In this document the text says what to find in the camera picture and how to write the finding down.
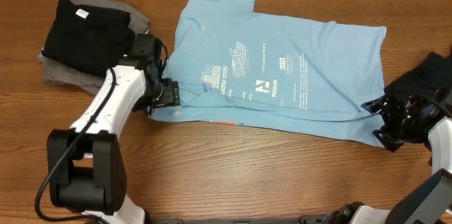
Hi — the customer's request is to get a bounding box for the light blue printed t-shirt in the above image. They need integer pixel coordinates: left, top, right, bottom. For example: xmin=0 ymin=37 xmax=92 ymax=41
xmin=152 ymin=0 xmax=386 ymax=146

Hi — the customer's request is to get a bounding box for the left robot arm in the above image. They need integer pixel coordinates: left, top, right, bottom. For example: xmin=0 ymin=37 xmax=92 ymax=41
xmin=35 ymin=34 xmax=180 ymax=224

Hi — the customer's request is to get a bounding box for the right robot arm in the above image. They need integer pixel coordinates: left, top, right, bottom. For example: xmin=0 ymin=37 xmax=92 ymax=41
xmin=321 ymin=88 xmax=451 ymax=224

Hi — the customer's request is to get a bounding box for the dark navy garment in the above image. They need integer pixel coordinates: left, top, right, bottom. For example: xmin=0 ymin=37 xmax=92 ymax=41
xmin=384 ymin=52 xmax=451 ymax=104

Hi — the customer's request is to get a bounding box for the folded black garment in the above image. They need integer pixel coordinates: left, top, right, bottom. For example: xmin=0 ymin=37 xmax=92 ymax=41
xmin=42 ymin=0 xmax=135 ymax=77

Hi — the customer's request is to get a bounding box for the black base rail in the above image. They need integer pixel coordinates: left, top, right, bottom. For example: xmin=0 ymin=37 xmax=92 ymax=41
xmin=145 ymin=215 xmax=331 ymax=224

